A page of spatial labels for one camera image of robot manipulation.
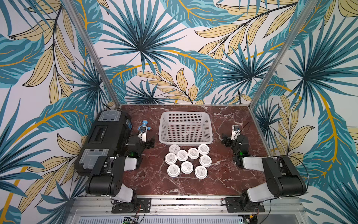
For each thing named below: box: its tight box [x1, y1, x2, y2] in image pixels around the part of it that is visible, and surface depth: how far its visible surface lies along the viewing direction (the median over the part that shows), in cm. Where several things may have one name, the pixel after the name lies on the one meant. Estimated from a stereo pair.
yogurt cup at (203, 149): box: [197, 143, 210, 155], surface depth 90 cm
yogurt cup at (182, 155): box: [176, 149, 189, 162], surface depth 86 cm
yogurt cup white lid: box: [166, 163, 181, 178], surface depth 80 cm
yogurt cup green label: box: [180, 161, 194, 175], surface depth 81 cm
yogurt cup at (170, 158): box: [164, 152, 178, 165], surface depth 85 cm
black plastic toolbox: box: [74, 109, 132, 177], surface depth 82 cm
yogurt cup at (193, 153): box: [187, 147, 200, 160], surface depth 87 cm
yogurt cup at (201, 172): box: [194, 165, 208, 180], surface depth 80 cm
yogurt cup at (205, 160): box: [199, 154, 213, 168], surface depth 84 cm
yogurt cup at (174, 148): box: [168, 144, 181, 154], surface depth 90 cm
